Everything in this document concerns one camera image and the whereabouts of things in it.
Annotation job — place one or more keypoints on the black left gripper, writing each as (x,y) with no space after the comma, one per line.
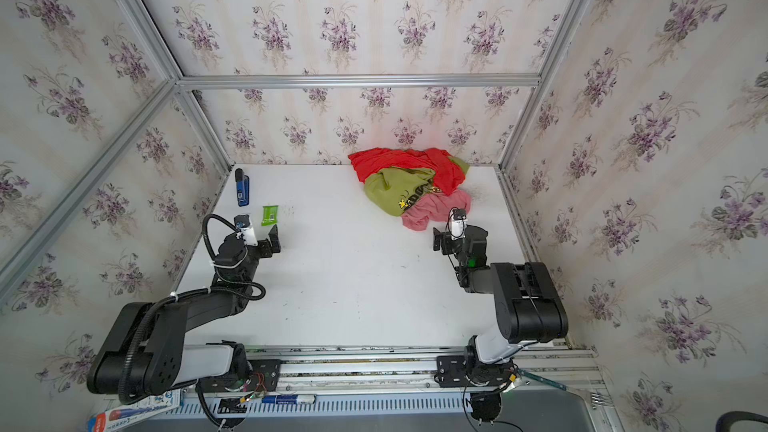
(265,246)

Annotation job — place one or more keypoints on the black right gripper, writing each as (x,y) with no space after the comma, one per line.
(447,243)

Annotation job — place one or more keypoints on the pink cloth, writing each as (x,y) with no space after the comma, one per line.
(434,207)

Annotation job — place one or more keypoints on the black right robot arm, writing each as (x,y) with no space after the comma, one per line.
(528,309)

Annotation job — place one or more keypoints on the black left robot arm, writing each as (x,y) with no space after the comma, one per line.
(145,353)

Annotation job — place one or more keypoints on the red cloth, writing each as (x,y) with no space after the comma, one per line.
(449,171)

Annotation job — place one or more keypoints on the olive green cloth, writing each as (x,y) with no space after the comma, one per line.
(395,190)

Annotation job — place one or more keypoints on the small green packet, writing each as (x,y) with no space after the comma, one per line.
(269,215)

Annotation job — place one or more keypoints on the blue white marker pen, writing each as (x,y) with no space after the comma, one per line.
(289,399)

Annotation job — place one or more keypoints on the silver metal fork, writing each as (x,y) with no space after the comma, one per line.
(595,399)

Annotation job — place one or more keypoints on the white blue cardboard box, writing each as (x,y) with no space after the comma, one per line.
(110,415)

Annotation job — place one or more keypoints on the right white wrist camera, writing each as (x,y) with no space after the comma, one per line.
(457,223)

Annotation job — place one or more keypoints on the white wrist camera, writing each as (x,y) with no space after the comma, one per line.
(245,229)
(457,223)

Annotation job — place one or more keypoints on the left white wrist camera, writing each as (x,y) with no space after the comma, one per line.
(245,229)

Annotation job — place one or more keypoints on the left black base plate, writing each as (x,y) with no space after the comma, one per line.
(262,376)

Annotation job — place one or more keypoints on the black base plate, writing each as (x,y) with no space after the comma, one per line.
(458,371)
(262,376)

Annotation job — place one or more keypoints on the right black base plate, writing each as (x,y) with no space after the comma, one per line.
(458,371)

